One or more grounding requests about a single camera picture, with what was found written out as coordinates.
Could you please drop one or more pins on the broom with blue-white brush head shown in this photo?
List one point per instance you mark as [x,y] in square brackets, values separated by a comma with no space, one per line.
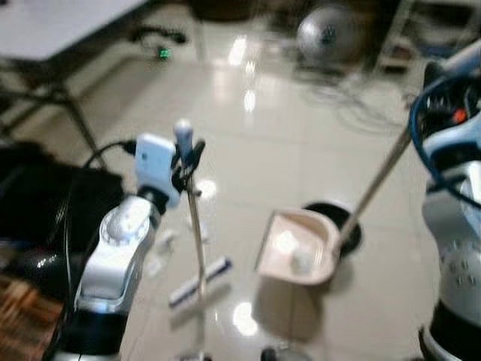
[210,276]

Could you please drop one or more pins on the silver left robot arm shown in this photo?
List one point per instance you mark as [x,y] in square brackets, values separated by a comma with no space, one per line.
[116,252]

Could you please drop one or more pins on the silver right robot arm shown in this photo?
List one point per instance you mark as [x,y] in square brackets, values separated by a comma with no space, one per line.
[458,248]

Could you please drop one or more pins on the grey round floor fan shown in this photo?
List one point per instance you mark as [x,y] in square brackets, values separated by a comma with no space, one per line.
[327,34]

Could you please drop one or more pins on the white paper scrap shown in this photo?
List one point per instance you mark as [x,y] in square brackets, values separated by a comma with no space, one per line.
[204,228]
[157,265]

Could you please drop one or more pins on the metal shelf rack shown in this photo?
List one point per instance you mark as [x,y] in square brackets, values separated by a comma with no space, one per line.
[398,37]

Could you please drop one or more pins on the black power strip green light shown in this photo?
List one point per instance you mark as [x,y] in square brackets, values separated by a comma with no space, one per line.
[161,45]

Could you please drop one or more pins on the white crumpled paper ball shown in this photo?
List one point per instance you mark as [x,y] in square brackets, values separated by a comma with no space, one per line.
[301,260]

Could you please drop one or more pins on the black bag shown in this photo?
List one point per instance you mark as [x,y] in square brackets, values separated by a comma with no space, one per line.
[37,195]

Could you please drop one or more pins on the black round bin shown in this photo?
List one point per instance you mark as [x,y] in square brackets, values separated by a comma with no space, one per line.
[347,226]

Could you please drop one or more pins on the grey left robot foot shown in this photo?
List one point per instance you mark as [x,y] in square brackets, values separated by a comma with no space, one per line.
[195,356]

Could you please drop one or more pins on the grey robot foot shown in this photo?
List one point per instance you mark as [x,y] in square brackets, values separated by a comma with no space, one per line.
[285,353]
[195,356]

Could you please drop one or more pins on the white folding table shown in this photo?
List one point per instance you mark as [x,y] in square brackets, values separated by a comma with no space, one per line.
[52,26]

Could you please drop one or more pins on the grey right robot foot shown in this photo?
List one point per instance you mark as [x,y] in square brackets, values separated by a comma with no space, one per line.
[285,353]

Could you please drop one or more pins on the brown woven mat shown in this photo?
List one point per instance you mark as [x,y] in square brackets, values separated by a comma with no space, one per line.
[22,316]

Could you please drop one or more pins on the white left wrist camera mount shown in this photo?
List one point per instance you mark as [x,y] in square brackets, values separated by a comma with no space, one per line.
[154,162]

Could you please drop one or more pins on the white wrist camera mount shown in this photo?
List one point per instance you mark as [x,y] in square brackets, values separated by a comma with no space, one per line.
[154,162]
[470,139]

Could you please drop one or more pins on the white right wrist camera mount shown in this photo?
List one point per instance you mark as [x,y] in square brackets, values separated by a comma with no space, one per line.
[470,139]

